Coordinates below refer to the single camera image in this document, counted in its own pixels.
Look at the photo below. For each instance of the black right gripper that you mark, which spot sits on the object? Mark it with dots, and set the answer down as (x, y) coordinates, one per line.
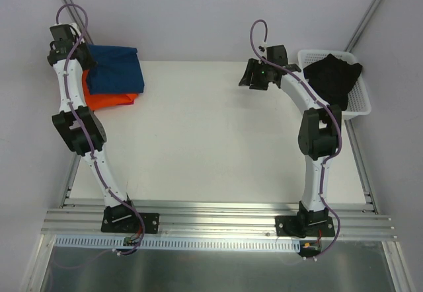
(252, 74)

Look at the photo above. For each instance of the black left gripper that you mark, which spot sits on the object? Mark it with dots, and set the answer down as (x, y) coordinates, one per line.
(61, 49)

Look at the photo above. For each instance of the blue t shirt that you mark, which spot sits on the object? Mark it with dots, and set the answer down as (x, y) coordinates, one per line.
(117, 71)

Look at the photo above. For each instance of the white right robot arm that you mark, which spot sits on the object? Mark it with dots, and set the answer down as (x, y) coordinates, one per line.
(319, 140)

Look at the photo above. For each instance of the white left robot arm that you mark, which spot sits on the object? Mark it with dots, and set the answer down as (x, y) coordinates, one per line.
(82, 131)

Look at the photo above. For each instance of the folded orange t shirt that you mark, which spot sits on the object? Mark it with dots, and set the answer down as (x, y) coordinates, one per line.
(100, 101)

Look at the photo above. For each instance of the black t shirt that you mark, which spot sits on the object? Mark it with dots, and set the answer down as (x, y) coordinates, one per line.
(333, 79)

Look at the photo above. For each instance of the white plastic basket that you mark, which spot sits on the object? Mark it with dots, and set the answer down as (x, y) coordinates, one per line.
(358, 99)

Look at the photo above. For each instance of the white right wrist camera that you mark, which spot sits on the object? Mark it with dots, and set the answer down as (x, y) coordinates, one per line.
(262, 47)

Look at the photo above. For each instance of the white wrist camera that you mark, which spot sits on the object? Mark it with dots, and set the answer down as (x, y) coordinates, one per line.
(74, 26)
(262, 47)

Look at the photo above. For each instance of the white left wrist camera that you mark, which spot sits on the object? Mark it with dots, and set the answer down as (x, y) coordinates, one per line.
(74, 26)

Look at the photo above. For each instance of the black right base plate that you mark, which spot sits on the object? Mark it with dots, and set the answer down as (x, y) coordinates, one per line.
(291, 226)

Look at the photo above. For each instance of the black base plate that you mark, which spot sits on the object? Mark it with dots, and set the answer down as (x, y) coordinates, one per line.
(150, 222)
(291, 226)

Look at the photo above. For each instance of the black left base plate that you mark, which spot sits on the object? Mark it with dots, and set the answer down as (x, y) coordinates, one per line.
(150, 222)

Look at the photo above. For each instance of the aluminium mounting rail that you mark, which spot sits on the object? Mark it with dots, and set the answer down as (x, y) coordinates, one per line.
(218, 220)

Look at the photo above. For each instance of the white slotted cable duct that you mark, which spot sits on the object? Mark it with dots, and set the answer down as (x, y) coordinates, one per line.
(175, 243)

